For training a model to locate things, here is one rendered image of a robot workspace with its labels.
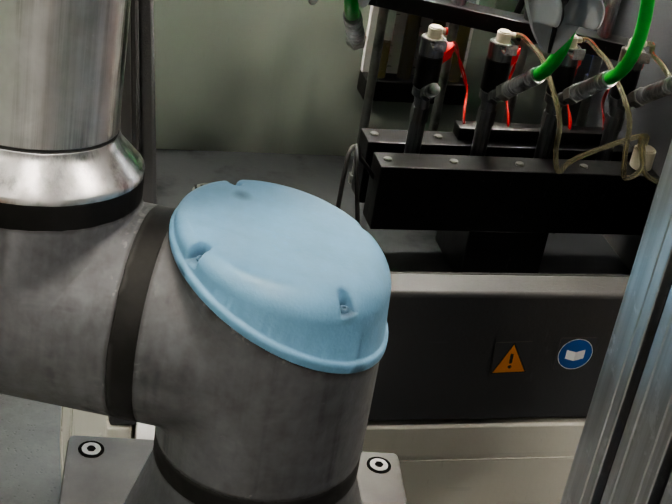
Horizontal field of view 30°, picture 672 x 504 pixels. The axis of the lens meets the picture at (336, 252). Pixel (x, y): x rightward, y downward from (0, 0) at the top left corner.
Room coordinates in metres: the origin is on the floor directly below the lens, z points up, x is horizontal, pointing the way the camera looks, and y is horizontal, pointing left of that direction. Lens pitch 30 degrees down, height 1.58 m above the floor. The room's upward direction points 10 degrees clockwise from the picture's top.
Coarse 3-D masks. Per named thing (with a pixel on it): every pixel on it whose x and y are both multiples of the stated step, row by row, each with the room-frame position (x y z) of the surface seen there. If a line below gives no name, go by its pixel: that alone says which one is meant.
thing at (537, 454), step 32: (384, 448) 1.04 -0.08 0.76; (416, 448) 1.06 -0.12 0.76; (448, 448) 1.07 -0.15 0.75; (480, 448) 1.08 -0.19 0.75; (512, 448) 1.09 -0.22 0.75; (544, 448) 1.10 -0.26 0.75; (576, 448) 1.11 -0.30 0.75; (416, 480) 1.06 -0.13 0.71; (448, 480) 1.07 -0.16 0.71; (480, 480) 1.08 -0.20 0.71; (512, 480) 1.09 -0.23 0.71; (544, 480) 1.10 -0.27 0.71
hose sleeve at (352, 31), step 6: (360, 12) 1.18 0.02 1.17; (360, 18) 1.18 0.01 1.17; (348, 24) 1.18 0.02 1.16; (354, 24) 1.18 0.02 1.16; (360, 24) 1.19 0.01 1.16; (348, 30) 1.20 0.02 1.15; (354, 30) 1.19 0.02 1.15; (360, 30) 1.20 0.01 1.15; (348, 36) 1.22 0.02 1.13; (354, 36) 1.21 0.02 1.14; (360, 36) 1.22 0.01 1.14; (354, 42) 1.23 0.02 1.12; (360, 42) 1.23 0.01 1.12
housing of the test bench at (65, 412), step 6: (66, 408) 1.64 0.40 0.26; (66, 414) 1.63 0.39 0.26; (66, 420) 1.62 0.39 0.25; (60, 426) 1.77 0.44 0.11; (66, 426) 1.62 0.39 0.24; (60, 432) 1.76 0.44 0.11; (66, 432) 1.61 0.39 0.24; (60, 438) 1.76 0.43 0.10; (66, 438) 1.60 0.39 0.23; (60, 444) 1.75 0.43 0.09; (66, 444) 1.59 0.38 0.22; (60, 450) 1.74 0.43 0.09
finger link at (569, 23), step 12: (564, 0) 1.04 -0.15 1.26; (576, 0) 1.03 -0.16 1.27; (588, 0) 1.02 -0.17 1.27; (600, 0) 1.00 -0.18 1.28; (564, 12) 1.03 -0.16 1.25; (576, 12) 1.03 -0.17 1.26; (588, 12) 1.01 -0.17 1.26; (600, 12) 1.00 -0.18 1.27; (564, 24) 1.03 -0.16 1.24; (576, 24) 1.03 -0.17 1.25; (588, 24) 1.01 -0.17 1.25; (600, 24) 0.99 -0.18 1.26; (552, 36) 1.03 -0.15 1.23; (564, 36) 1.03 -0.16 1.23; (552, 48) 1.03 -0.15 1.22
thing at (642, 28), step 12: (648, 0) 1.21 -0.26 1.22; (648, 12) 1.21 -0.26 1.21; (636, 24) 1.21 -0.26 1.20; (648, 24) 1.21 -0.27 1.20; (636, 36) 1.21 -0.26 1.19; (636, 48) 1.21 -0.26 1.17; (624, 60) 1.22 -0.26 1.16; (636, 60) 1.22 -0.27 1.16; (612, 72) 1.23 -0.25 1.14; (624, 72) 1.22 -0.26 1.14; (576, 84) 1.30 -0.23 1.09; (588, 84) 1.27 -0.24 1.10; (600, 84) 1.25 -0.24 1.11; (612, 84) 1.25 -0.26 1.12; (564, 96) 1.32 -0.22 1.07; (576, 96) 1.30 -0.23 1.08; (588, 96) 1.29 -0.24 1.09
